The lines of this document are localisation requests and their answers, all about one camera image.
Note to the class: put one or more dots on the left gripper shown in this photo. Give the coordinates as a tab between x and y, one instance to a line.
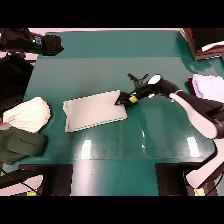
52	45

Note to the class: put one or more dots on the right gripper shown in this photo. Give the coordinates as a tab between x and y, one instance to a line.
126	99

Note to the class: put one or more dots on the pale grey shirt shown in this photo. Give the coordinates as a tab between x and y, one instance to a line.
95	111

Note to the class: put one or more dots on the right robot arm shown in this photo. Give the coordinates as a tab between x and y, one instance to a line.
196	111

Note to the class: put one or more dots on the dark red garment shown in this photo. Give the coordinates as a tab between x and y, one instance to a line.
191	86

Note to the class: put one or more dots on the cream garment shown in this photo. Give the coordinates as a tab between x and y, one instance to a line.
28	115

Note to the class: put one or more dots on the pale lilac garment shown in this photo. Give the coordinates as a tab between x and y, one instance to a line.
210	87

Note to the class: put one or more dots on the brown wooden furniture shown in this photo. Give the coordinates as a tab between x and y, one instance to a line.
200	50

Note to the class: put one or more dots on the dark green garment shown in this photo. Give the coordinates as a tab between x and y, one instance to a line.
21	145

